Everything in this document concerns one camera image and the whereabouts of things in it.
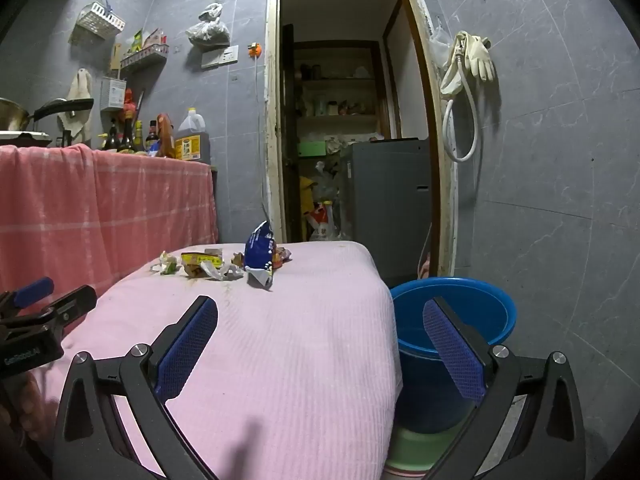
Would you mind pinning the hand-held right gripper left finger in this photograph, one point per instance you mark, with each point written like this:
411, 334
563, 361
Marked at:
187, 350

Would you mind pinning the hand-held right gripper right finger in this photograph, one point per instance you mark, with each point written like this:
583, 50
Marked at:
452, 352

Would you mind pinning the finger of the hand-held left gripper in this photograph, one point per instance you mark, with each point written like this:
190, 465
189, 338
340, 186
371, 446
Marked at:
32, 291
70, 305

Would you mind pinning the blue plastic bucket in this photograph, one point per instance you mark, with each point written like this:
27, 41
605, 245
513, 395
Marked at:
415, 385

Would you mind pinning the silver white wrapper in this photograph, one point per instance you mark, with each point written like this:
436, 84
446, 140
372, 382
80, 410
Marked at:
222, 272

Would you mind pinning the small white wrapper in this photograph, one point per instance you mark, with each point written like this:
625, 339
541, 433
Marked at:
167, 262

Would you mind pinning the small orange wrapper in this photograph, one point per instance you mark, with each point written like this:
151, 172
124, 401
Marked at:
238, 259

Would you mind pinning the blue snack bag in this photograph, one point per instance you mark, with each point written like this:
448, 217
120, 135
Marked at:
260, 250

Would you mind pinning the red yellow snack wrapper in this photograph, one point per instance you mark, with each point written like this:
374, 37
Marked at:
281, 255

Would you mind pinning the person's left hand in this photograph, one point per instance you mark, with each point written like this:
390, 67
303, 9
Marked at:
35, 405

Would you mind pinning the pink slipper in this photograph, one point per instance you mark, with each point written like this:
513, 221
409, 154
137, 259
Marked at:
425, 267

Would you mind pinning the pink checked cloth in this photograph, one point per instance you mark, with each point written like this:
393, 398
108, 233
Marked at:
100, 210

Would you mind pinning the green plastic basin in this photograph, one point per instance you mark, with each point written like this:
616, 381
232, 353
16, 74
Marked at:
415, 447

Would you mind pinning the pink floral blanket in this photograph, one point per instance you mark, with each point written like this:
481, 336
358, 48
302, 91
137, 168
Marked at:
300, 360

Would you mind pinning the gas stove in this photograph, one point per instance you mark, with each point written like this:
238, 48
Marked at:
25, 136

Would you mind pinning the grey refrigerator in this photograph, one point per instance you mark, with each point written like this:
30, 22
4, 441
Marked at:
385, 200

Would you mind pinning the dark sauce bottle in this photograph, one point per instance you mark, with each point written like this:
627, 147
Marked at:
111, 137
151, 140
127, 137

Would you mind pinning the metal pot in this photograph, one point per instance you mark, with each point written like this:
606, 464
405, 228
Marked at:
12, 115

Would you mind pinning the red white sack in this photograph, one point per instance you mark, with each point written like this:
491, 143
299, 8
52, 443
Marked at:
322, 225

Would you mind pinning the black frying pan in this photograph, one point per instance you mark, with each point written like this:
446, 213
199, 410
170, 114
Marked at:
65, 105

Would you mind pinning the yellow bag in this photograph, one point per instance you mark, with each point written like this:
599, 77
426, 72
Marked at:
306, 195

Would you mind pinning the large cooking oil jug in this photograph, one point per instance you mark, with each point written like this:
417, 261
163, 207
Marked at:
192, 142

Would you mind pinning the hanging beige towel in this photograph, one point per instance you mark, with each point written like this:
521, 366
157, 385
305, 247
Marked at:
80, 85

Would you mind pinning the metal oil tin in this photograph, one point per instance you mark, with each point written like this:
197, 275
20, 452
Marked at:
112, 92

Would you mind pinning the green box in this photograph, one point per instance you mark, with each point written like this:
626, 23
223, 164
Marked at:
312, 148

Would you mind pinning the dark wooden door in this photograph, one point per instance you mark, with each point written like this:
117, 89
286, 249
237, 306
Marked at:
289, 135

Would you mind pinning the cream rubber glove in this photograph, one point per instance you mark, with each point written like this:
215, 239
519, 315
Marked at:
452, 77
481, 57

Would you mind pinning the wooden shelf unit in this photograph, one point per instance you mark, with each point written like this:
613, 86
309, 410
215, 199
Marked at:
340, 80

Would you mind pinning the hanging clear plastic bag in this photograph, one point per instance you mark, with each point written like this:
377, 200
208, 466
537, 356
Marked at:
207, 30

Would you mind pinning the thin clear plastic bag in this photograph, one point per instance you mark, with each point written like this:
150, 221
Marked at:
440, 45

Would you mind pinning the cream door frame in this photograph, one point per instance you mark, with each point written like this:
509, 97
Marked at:
272, 110

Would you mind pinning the grey wall shelf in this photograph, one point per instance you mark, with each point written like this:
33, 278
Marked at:
145, 60

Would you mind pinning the white wall basket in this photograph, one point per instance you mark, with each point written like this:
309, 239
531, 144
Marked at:
97, 22

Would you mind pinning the white wall socket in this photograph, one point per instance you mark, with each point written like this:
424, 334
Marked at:
220, 56

